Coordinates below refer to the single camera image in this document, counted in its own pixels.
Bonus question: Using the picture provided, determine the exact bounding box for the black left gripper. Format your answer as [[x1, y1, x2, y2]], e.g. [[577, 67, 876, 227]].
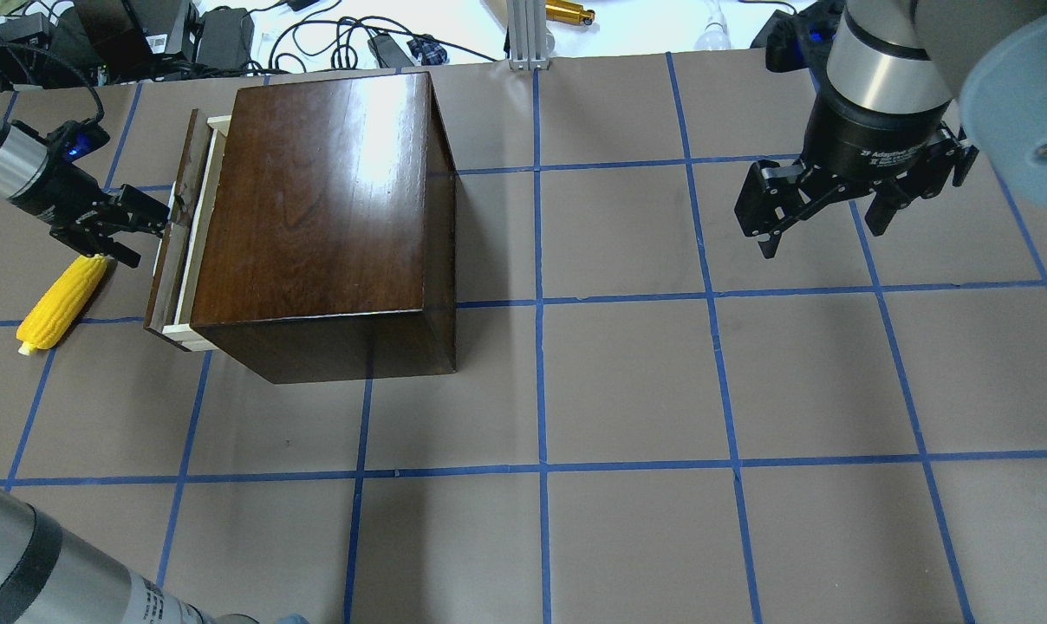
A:
[[10, 121, 170, 268]]

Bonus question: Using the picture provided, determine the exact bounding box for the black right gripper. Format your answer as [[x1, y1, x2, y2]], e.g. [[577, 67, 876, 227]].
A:
[[734, 4, 979, 260]]

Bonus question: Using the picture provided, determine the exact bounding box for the light wood drawer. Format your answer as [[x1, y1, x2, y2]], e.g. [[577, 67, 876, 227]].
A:
[[143, 109, 233, 352]]

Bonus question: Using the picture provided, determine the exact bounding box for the yellow plastic corn cob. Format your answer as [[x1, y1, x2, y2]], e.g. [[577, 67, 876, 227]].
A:
[[16, 254, 112, 356]]

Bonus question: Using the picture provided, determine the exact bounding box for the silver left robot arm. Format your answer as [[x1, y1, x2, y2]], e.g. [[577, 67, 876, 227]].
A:
[[0, 112, 214, 623]]

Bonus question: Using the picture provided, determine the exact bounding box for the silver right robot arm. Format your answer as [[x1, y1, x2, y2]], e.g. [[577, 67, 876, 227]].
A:
[[734, 1, 1047, 259]]

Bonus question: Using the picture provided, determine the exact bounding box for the white light bulb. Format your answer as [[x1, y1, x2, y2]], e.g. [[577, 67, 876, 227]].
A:
[[693, 0, 732, 51]]

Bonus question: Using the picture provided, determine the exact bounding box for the dark brown wooden cabinet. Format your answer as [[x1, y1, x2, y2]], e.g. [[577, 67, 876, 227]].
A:
[[188, 74, 456, 384]]

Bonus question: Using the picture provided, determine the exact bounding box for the black power brick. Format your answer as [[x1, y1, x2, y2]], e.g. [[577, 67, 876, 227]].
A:
[[195, 8, 254, 72]]

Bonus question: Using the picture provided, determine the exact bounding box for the aluminium frame post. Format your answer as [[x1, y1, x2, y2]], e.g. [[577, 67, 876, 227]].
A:
[[506, 0, 550, 71]]

